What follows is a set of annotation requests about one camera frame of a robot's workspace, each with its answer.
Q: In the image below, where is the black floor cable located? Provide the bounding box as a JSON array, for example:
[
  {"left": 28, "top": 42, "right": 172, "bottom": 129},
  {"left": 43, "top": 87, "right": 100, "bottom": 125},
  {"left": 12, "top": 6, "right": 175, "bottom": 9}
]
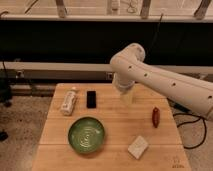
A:
[{"left": 173, "top": 111, "right": 208, "bottom": 150}]

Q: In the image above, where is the black hanging cable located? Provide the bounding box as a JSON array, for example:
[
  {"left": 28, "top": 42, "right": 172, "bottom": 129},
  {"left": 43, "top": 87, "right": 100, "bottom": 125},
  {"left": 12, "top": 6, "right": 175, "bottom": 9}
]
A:
[{"left": 146, "top": 12, "right": 165, "bottom": 54}]

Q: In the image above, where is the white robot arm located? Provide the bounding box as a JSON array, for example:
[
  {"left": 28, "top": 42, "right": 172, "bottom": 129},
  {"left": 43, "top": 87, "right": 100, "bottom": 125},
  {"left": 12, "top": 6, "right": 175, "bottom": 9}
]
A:
[{"left": 110, "top": 43, "right": 213, "bottom": 119}]

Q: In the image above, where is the green ceramic bowl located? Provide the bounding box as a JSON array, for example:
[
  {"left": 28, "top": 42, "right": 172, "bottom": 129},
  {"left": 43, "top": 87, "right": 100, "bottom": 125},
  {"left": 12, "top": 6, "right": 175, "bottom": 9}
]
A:
[{"left": 67, "top": 117, "right": 105, "bottom": 154}]

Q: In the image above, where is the white sponge block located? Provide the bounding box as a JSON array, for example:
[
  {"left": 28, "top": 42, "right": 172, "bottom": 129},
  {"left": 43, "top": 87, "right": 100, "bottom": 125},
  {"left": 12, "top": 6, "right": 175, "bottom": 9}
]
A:
[{"left": 128, "top": 136, "right": 149, "bottom": 159}]

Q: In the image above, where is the white plastic bottle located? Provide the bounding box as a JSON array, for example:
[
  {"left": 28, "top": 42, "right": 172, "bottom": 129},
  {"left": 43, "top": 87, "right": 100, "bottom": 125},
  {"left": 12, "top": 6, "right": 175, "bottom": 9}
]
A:
[{"left": 60, "top": 87, "right": 77, "bottom": 116}]

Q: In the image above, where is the translucent plastic cup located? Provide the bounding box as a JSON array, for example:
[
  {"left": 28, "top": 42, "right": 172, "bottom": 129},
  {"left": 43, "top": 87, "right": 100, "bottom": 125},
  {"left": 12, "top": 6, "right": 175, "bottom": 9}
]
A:
[{"left": 120, "top": 90, "right": 133, "bottom": 106}]

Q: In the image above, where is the black rectangular block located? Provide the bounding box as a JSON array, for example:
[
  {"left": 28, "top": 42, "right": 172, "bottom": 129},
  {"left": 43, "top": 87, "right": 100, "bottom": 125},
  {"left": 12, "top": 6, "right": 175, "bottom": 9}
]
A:
[{"left": 87, "top": 91, "right": 96, "bottom": 108}]

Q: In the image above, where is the red brown sausage toy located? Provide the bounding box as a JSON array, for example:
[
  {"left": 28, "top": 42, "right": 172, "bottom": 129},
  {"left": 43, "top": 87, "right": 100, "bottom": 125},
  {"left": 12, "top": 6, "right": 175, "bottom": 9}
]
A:
[{"left": 152, "top": 107, "right": 160, "bottom": 128}]

